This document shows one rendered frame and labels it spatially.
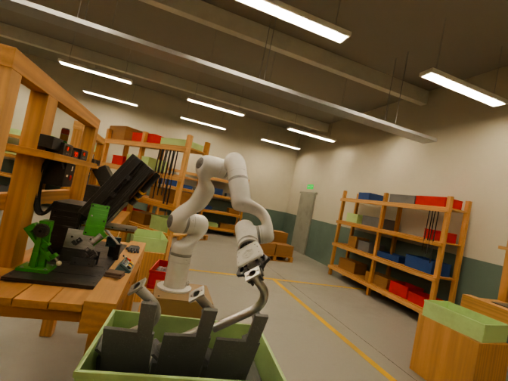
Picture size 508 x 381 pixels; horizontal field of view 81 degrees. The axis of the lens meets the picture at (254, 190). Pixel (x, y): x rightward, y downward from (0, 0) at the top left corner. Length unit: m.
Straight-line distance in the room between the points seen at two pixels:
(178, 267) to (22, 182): 0.97
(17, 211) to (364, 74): 6.15
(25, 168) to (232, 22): 4.58
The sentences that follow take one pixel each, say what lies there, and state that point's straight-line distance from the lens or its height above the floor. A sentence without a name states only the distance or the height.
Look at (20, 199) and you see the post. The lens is 2.05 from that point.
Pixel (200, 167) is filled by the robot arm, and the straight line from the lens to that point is 1.46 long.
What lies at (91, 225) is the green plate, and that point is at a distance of 2.21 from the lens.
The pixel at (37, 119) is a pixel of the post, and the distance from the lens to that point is 2.05.
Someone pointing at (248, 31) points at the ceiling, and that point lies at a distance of 5.94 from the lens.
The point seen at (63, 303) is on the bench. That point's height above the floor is 0.88.
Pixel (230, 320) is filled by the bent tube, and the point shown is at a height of 1.07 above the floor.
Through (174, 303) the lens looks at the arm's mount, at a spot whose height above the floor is 0.92.
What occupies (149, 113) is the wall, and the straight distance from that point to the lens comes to 11.43.
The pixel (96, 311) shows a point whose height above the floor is 0.86.
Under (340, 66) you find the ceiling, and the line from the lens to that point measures 6.54.
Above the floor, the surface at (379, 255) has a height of 0.88.
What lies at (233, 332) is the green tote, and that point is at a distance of 1.43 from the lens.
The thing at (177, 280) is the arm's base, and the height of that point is 1.00.
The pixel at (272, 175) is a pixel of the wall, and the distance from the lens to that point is 12.02.
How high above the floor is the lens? 1.50
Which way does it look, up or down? 2 degrees up
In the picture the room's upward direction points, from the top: 11 degrees clockwise
